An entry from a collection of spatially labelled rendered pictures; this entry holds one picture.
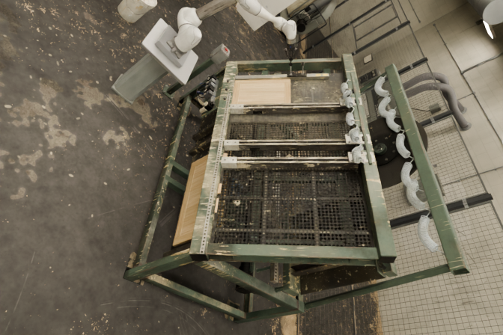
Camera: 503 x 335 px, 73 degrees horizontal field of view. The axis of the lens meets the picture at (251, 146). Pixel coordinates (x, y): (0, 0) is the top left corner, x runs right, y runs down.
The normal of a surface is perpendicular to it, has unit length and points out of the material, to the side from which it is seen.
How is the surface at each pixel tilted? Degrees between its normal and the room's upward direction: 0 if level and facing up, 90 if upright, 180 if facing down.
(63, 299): 0
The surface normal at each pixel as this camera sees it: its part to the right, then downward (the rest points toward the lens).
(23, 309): 0.76, -0.39
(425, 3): -0.13, 0.69
